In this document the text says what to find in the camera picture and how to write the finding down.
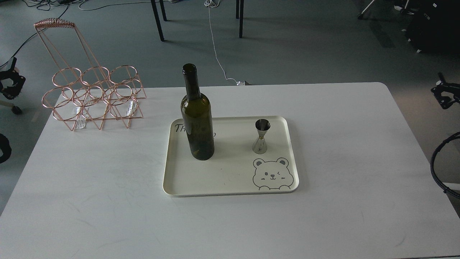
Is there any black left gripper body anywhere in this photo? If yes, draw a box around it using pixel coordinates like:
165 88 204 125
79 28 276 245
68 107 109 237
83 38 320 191
0 58 26 100

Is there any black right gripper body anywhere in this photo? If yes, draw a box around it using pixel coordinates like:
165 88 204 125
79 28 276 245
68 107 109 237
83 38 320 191
431 72 460 109

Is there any dark green wine bottle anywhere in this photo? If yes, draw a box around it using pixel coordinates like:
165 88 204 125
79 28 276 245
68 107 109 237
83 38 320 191
180 63 214 160

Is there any stainless steel jigger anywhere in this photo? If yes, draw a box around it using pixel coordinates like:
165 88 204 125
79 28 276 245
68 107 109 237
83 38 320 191
252 119 271 154

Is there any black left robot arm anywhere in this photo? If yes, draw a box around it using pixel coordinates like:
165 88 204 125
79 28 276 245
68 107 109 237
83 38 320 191
0 57 26 163

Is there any black equipment on floor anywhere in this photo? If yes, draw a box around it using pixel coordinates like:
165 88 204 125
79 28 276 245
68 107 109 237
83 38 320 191
394 0 460 54

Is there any black table leg left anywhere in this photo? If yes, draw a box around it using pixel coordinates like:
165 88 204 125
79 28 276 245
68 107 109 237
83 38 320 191
151 0 167 42

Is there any black table leg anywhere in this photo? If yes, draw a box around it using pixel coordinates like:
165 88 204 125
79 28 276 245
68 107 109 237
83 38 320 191
151 0 167 42
235 0 245 39

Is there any black table leg right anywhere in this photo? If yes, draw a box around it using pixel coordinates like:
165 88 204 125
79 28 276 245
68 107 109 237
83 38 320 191
235 0 245 39

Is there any cream bear serving tray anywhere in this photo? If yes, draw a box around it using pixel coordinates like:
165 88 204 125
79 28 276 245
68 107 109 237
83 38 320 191
163 116 299 196

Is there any copper wire wine rack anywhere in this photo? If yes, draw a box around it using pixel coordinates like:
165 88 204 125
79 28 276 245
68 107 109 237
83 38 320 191
33 18 147 131

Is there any white floor cable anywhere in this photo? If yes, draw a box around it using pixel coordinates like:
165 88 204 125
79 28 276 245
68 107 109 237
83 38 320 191
204 0 245 86

